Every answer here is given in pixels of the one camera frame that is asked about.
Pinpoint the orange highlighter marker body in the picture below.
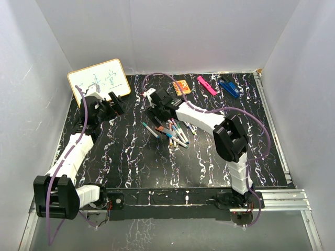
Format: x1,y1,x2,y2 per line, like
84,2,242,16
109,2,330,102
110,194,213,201
155,126,171,134

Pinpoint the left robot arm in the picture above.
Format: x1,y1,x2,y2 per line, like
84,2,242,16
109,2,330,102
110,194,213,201
33,92,125,220

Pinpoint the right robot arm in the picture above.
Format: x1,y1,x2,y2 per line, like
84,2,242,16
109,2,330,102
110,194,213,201
143,88,253,209

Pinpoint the teal cap white marker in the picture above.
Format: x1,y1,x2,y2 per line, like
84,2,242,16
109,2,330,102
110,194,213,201
142,122,159,139

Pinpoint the small whiteboard with writing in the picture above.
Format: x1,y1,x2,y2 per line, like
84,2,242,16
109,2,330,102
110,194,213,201
67,59,131,105

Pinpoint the orange spiral notebook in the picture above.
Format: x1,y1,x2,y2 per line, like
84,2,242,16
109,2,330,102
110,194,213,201
173,80,192,96

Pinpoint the light blue cap marker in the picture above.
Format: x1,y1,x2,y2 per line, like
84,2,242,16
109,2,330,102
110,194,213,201
166,134,188,148

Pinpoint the pink utility knife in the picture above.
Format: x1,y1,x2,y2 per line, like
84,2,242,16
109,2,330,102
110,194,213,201
197,76,217,96

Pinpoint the blue stapler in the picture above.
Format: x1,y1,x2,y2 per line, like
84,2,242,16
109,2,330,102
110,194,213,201
218,77,240,98

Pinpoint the black mounting base bar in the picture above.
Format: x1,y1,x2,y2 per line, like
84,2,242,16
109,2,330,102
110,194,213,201
78,187,265,222

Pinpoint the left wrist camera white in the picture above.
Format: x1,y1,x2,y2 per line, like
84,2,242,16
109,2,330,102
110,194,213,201
85,84,105,100

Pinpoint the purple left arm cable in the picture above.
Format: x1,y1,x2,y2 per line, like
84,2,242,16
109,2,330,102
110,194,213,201
46,85,91,246

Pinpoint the aluminium frame rail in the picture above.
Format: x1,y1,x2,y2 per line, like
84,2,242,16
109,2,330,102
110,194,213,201
28,189,312,214

